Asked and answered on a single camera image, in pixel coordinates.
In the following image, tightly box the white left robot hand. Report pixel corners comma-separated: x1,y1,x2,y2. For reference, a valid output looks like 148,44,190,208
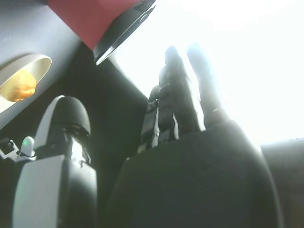
13,44,283,228

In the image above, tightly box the golden bread bun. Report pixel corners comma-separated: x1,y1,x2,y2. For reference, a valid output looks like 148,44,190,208
9,71,37,102

